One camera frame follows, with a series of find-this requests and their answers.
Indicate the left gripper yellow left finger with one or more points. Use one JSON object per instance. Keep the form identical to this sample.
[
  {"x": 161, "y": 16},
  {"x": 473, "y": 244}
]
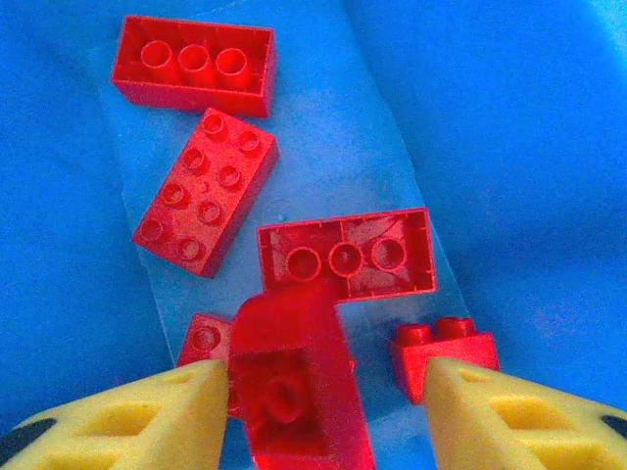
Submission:
[{"x": 186, "y": 421}]

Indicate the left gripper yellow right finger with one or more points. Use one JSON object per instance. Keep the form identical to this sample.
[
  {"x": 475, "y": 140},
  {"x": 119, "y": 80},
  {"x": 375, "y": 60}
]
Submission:
[{"x": 465, "y": 421}]

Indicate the small red lego brick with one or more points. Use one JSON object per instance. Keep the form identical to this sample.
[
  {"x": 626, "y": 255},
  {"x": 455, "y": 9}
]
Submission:
[
  {"x": 206, "y": 343},
  {"x": 446, "y": 352}
]

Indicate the blue three-compartment plastic bin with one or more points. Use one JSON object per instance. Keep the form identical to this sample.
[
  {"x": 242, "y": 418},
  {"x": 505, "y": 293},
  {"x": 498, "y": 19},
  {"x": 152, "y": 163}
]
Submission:
[{"x": 514, "y": 147}]

